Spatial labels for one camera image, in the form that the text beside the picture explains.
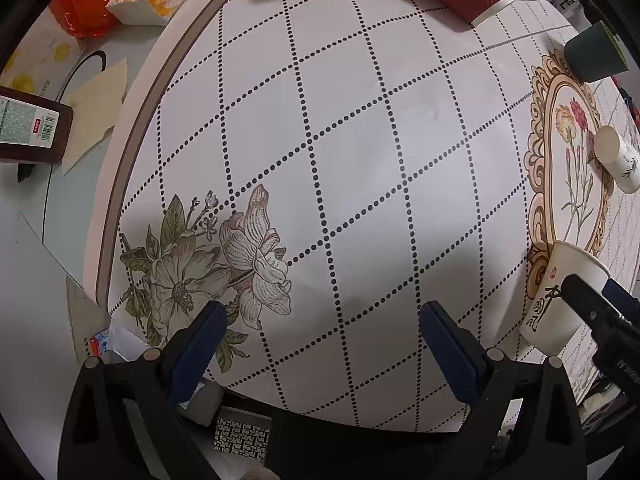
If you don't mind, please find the white floral tablecloth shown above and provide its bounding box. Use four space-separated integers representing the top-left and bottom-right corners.
82 0 640 433

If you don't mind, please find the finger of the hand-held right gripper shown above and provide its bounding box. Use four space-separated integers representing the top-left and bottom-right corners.
601 280 640 317
560 274 618 333

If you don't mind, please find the small white paper cup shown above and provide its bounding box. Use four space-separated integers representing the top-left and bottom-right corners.
594 125 640 194

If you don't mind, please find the black white patterned card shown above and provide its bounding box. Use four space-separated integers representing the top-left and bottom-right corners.
214 414 271 462

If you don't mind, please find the small white plastic packet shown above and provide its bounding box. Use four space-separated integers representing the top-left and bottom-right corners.
89 320 151 363

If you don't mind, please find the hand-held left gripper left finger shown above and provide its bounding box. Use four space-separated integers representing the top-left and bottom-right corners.
57 301 231 480

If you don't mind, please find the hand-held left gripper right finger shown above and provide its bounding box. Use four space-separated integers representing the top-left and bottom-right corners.
419 301 587 480

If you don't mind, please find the dark green cup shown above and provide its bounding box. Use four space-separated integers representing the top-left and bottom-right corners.
565 21 631 83

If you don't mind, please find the beige paper napkin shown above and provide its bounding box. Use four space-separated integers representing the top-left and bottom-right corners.
62 57 129 177

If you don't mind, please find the grey block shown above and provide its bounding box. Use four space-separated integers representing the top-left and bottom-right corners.
182 380 222 427

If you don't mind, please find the brown box with label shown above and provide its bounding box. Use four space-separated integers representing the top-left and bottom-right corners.
0 86 74 164

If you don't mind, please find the white paper cup black calligraphy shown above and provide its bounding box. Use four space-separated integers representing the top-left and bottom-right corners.
519 240 611 356

